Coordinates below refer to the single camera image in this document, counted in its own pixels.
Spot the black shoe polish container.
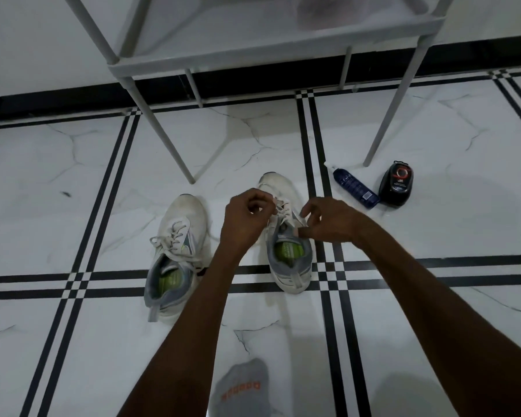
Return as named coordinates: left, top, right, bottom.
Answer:
left=378, top=160, right=414, bottom=208

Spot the white sneaker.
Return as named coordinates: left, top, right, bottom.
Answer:
left=144, top=193, right=209, bottom=323
left=256, top=171, right=314, bottom=295

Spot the white sock with orange print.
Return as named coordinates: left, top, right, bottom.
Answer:
left=208, top=359, right=272, bottom=417

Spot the dark blue spray bottle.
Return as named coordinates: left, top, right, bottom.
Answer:
left=323, top=161, right=381, bottom=210

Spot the grey metal shelf rack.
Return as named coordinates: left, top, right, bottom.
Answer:
left=60, top=0, right=457, bottom=185

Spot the white shoelace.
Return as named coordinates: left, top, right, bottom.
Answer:
left=149, top=221, right=205, bottom=274
left=267, top=197, right=309, bottom=233

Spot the person's right forearm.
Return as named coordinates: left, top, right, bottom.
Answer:
left=355, top=221, right=521, bottom=417

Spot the person's left hand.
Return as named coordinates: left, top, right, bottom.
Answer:
left=219, top=188, right=278, bottom=264

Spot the person's right hand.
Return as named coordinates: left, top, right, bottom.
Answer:
left=297, top=197, right=374, bottom=249

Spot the person's left forearm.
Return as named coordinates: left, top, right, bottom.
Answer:
left=117, top=251, right=240, bottom=417

